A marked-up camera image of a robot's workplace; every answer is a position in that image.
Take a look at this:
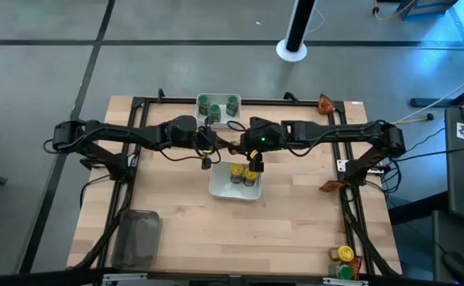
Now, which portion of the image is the green-lid glass spice jar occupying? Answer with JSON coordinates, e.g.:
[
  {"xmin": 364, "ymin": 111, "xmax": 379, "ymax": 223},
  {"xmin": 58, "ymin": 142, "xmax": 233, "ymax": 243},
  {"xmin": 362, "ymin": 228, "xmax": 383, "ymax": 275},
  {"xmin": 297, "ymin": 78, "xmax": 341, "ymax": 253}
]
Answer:
[
  {"xmin": 208, "ymin": 103, "xmax": 222, "ymax": 123},
  {"xmin": 226, "ymin": 95, "xmax": 240, "ymax": 118},
  {"xmin": 327, "ymin": 263, "xmax": 354, "ymax": 280},
  {"xmin": 197, "ymin": 94, "xmax": 211, "ymax": 116}
]

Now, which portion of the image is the white floor cable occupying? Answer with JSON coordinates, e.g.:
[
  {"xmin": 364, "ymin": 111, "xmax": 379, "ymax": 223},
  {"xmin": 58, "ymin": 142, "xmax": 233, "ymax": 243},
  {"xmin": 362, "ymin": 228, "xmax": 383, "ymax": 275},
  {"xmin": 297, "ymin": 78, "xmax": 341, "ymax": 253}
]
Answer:
[{"xmin": 390, "ymin": 67, "xmax": 464, "ymax": 125}]

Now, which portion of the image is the grey plastic bin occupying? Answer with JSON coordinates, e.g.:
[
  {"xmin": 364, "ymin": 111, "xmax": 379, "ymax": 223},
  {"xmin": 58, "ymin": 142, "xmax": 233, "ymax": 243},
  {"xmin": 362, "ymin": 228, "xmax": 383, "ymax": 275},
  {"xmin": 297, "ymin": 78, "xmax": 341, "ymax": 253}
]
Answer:
[{"xmin": 110, "ymin": 209, "xmax": 163, "ymax": 271}]

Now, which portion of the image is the black desk frame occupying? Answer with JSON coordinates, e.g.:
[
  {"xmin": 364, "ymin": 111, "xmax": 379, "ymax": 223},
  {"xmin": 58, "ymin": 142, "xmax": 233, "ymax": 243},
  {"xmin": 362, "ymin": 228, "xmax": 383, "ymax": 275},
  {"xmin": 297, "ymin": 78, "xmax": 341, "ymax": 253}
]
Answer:
[{"xmin": 409, "ymin": 79, "xmax": 464, "ymax": 109}]

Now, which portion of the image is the white plastic bin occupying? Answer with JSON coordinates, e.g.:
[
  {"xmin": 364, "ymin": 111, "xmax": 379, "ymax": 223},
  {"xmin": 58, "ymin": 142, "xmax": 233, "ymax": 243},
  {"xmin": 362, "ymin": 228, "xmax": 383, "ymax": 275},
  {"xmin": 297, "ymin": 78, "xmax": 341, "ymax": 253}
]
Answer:
[
  {"xmin": 195, "ymin": 93, "xmax": 242, "ymax": 129},
  {"xmin": 208, "ymin": 160, "xmax": 264, "ymax": 201}
]

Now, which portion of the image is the black-white pole with round base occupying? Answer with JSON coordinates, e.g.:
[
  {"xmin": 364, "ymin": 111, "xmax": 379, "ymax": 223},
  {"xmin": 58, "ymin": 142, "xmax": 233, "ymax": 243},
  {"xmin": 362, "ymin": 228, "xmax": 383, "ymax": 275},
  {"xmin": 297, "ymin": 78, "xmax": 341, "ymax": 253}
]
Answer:
[{"xmin": 275, "ymin": 0, "xmax": 319, "ymax": 64}]

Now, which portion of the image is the black floor cable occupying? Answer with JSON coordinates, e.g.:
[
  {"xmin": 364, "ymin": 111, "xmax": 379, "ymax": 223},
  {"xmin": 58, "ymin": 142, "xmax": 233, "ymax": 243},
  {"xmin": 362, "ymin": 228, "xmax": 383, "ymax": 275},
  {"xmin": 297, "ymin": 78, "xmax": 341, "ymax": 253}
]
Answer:
[{"xmin": 394, "ymin": 145, "xmax": 464, "ymax": 163}]

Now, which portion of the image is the black cable bundle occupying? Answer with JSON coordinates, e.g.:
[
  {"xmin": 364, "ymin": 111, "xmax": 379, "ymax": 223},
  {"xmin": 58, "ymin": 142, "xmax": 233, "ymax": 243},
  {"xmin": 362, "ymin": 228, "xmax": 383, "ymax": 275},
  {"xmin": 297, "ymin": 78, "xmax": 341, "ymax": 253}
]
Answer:
[{"xmin": 374, "ymin": 149, "xmax": 403, "ymax": 195}]

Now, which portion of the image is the yellow floor cable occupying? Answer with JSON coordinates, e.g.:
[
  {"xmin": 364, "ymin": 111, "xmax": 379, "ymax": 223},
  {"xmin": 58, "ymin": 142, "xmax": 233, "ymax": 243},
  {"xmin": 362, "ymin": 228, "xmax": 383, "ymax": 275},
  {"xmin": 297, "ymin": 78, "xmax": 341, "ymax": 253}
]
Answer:
[{"xmin": 369, "ymin": 114, "xmax": 434, "ymax": 126}]

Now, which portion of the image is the white power strip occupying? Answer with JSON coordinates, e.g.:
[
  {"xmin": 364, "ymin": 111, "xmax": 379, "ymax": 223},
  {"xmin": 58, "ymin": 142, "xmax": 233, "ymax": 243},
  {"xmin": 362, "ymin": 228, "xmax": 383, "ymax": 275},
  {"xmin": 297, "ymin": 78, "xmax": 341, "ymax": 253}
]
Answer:
[{"xmin": 336, "ymin": 159, "xmax": 386, "ymax": 175}]

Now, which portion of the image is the yellow-lid dark spice jar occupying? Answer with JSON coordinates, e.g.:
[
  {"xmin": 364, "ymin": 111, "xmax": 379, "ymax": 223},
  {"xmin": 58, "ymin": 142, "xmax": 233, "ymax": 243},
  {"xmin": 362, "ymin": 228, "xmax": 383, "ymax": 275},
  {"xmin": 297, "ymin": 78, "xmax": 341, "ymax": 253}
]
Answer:
[
  {"xmin": 242, "ymin": 167, "xmax": 259, "ymax": 187},
  {"xmin": 230, "ymin": 162, "xmax": 244, "ymax": 184},
  {"xmin": 327, "ymin": 245, "xmax": 354, "ymax": 264}
]

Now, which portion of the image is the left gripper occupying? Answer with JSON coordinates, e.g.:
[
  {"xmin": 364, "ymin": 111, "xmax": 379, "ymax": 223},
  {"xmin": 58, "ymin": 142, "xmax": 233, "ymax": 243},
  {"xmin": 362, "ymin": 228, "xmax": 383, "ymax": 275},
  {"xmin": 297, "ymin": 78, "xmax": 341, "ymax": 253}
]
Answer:
[{"xmin": 198, "ymin": 126, "xmax": 233, "ymax": 171}]

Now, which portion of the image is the black computer mouse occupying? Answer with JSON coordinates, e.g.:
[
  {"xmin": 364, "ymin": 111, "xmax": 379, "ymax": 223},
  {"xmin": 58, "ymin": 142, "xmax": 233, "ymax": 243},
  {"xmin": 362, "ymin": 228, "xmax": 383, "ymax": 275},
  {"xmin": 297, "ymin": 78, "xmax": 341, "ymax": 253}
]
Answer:
[{"xmin": 443, "ymin": 250, "xmax": 464, "ymax": 281}]

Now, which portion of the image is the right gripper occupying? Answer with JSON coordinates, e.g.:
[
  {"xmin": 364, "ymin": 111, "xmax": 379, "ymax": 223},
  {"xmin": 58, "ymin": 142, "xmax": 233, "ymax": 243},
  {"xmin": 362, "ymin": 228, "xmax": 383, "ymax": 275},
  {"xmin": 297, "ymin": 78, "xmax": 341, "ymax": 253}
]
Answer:
[{"xmin": 234, "ymin": 130, "xmax": 265, "ymax": 173}]

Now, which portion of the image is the black table frame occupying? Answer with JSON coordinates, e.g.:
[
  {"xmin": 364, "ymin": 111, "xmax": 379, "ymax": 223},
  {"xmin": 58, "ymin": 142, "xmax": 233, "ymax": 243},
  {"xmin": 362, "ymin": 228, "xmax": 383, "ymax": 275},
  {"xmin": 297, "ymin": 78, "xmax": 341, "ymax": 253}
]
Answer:
[{"xmin": 71, "ymin": 89, "xmax": 402, "ymax": 281}]

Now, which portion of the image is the silver aluminium bracket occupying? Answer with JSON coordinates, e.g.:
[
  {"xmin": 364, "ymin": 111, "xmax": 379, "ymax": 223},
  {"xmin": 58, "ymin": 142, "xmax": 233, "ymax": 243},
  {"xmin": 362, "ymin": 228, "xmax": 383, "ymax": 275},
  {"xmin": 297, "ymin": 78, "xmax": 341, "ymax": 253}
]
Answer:
[
  {"xmin": 102, "ymin": 272, "xmax": 149, "ymax": 286},
  {"xmin": 322, "ymin": 276, "xmax": 370, "ymax": 286}
]

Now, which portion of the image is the orange-brown snack packet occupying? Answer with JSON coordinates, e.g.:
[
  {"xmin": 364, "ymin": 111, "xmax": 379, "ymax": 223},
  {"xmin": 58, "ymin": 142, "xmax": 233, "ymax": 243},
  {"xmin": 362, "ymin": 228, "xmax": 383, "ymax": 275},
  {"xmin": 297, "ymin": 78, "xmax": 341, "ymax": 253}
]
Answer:
[
  {"xmin": 319, "ymin": 179, "xmax": 350, "ymax": 194},
  {"xmin": 349, "ymin": 256, "xmax": 365, "ymax": 281},
  {"xmin": 318, "ymin": 94, "xmax": 335, "ymax": 116}
]

